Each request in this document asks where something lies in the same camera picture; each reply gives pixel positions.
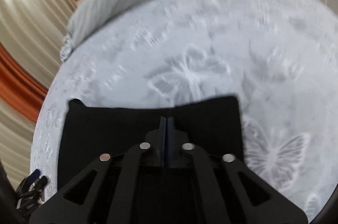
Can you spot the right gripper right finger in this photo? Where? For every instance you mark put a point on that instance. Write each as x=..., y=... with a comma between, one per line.
x=209, y=183

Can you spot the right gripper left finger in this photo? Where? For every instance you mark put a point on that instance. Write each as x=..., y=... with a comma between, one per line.
x=113, y=189

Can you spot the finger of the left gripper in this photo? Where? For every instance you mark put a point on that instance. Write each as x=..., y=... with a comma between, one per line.
x=39, y=185
x=35, y=175

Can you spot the black pants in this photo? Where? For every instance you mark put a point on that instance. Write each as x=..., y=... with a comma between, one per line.
x=132, y=128

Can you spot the orange curtain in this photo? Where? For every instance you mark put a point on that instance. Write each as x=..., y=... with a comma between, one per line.
x=19, y=90

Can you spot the butterfly print bed sheet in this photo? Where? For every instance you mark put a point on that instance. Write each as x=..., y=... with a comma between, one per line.
x=278, y=56

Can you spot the cream curtain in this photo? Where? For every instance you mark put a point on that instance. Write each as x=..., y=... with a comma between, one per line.
x=32, y=33

